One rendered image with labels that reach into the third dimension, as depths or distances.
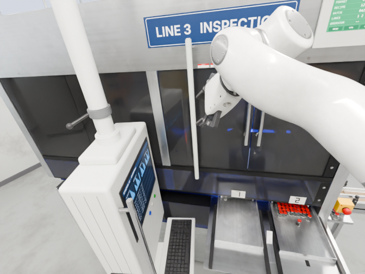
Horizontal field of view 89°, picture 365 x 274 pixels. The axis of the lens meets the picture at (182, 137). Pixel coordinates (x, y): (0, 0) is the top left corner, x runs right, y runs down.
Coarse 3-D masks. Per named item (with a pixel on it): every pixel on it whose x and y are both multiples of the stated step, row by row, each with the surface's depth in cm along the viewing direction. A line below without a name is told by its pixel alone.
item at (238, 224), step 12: (228, 204) 130; (240, 204) 129; (252, 204) 128; (228, 216) 122; (240, 216) 121; (252, 216) 120; (216, 228) 115; (228, 228) 115; (240, 228) 114; (252, 228) 113; (216, 240) 106; (228, 240) 108; (240, 240) 108; (252, 240) 107
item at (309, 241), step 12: (276, 216) 119; (288, 216) 118; (312, 216) 117; (276, 228) 112; (288, 228) 111; (300, 228) 111; (312, 228) 110; (276, 240) 105; (288, 240) 105; (300, 240) 105; (312, 240) 104; (324, 240) 104; (288, 252) 98; (300, 252) 100; (312, 252) 99; (324, 252) 99
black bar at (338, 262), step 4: (320, 220) 112; (324, 228) 108; (328, 236) 104; (332, 244) 100; (332, 248) 98; (336, 252) 96; (336, 256) 95; (340, 260) 93; (336, 264) 93; (340, 264) 92; (340, 268) 90; (340, 272) 90; (344, 272) 89
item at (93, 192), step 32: (128, 128) 87; (96, 160) 69; (128, 160) 76; (64, 192) 61; (96, 192) 60; (128, 192) 74; (96, 224) 69; (128, 224) 74; (160, 224) 126; (128, 256) 79
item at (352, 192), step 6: (342, 192) 124; (348, 192) 124; (354, 192) 124; (360, 192) 123; (354, 198) 114; (360, 198) 119; (354, 204) 116; (360, 204) 116; (354, 210) 120; (360, 210) 118
